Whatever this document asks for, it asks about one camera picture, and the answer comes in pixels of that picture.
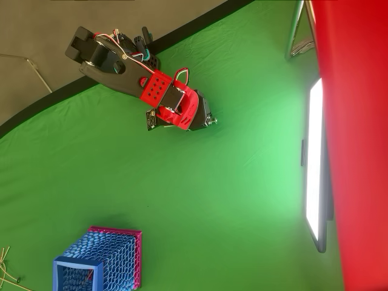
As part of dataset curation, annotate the chrome tubular stand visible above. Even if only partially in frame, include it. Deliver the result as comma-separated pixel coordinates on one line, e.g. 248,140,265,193
284,0,318,61

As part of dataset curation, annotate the black perforated bit holder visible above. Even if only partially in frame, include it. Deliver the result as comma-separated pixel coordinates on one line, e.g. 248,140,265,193
145,53,161,72

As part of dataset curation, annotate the blue and pink lattice basket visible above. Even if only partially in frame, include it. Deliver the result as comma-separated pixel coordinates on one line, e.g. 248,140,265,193
53,226,143,291

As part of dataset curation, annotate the black screwdriver with teal ring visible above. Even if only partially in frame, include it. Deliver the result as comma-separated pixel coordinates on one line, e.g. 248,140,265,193
134,35,152,61

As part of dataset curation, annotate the small wrist camera board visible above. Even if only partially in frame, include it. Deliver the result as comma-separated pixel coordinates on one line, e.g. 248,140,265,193
145,109,157,132

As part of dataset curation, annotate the thin grey floor cable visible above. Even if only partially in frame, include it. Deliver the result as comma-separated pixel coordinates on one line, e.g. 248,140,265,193
0,53,53,93

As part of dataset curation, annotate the red blurred panel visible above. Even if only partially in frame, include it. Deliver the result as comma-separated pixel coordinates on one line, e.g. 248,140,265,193
309,0,388,291

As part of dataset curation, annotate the green table cloth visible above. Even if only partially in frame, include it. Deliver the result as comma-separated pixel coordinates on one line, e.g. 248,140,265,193
0,0,346,291

